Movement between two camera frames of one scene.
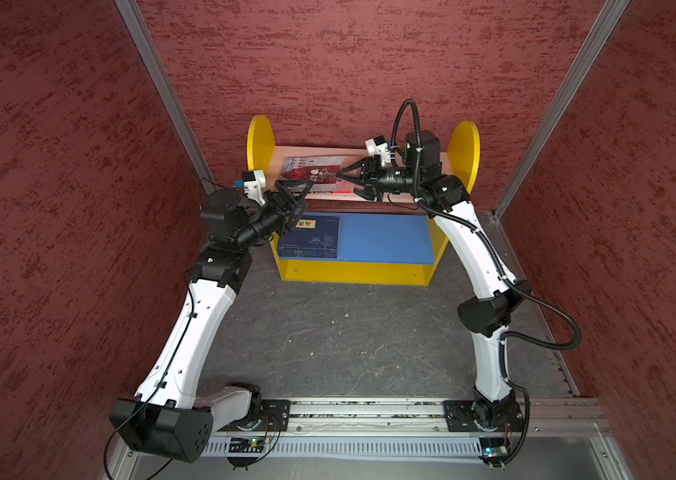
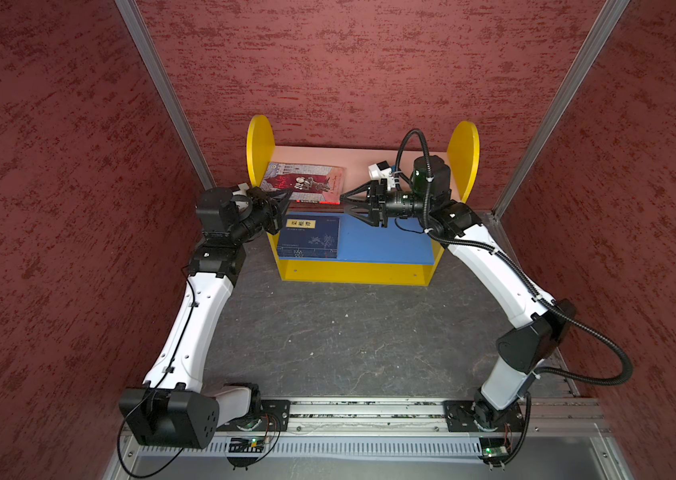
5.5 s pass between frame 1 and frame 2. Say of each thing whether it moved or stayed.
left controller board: stayed
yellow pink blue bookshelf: stayed
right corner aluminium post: stayed
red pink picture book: moved
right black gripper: moved
